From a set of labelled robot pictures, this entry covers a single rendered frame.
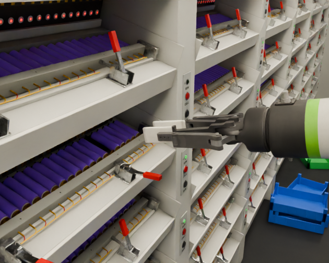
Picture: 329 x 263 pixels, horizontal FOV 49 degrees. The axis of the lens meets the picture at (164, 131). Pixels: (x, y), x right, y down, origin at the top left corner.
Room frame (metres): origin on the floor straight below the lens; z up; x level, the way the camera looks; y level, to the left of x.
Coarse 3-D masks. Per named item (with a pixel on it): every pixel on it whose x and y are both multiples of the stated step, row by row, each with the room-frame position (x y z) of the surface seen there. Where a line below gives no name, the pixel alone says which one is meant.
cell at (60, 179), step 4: (36, 164) 0.58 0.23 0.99; (40, 164) 0.58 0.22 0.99; (32, 168) 0.57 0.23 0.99; (36, 168) 0.57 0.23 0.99; (40, 168) 0.57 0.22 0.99; (44, 168) 0.57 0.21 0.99; (48, 168) 0.57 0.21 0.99; (40, 172) 0.56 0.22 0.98; (44, 172) 0.56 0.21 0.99; (48, 172) 0.56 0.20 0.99; (52, 172) 0.56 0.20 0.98; (48, 176) 0.56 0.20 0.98; (52, 176) 0.56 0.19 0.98; (56, 176) 0.56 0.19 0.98; (60, 176) 0.56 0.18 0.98; (52, 180) 0.55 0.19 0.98; (56, 180) 0.55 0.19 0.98; (60, 180) 0.55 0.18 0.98; (64, 180) 0.56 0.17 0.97; (60, 184) 0.55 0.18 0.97
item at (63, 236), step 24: (120, 120) 0.84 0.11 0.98; (144, 120) 0.81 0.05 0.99; (168, 144) 0.78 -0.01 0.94; (24, 168) 0.58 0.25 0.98; (144, 168) 0.67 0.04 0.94; (96, 192) 0.57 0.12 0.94; (120, 192) 0.58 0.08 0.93; (72, 216) 0.50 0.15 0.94; (96, 216) 0.51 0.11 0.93; (48, 240) 0.44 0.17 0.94; (72, 240) 0.46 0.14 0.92
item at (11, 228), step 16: (128, 144) 0.71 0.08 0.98; (144, 144) 0.74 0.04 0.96; (112, 160) 0.64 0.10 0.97; (80, 176) 0.57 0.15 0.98; (96, 176) 0.59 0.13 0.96; (112, 176) 0.61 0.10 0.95; (64, 192) 0.52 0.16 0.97; (32, 208) 0.47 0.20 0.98; (48, 208) 0.48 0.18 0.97; (64, 208) 0.50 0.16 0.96; (16, 224) 0.43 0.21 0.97; (48, 224) 0.46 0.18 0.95
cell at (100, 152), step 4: (80, 140) 0.68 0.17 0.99; (84, 140) 0.68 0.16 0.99; (84, 144) 0.68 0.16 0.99; (88, 144) 0.68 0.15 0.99; (92, 144) 0.68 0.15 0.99; (88, 148) 0.67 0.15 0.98; (92, 148) 0.67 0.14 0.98; (96, 148) 0.67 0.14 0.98; (100, 148) 0.67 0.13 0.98; (96, 152) 0.66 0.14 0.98; (100, 152) 0.66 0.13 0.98; (104, 152) 0.66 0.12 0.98
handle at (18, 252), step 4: (20, 248) 0.39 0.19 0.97; (16, 252) 0.38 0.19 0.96; (20, 252) 0.39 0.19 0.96; (16, 256) 0.38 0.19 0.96; (20, 256) 0.38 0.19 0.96; (24, 256) 0.38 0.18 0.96; (28, 256) 0.38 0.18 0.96; (32, 256) 0.38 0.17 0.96; (24, 260) 0.38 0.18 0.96; (28, 260) 0.37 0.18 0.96; (32, 260) 0.37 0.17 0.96; (36, 260) 0.37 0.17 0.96; (40, 260) 0.37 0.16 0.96; (44, 260) 0.37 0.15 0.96; (48, 260) 0.37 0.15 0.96
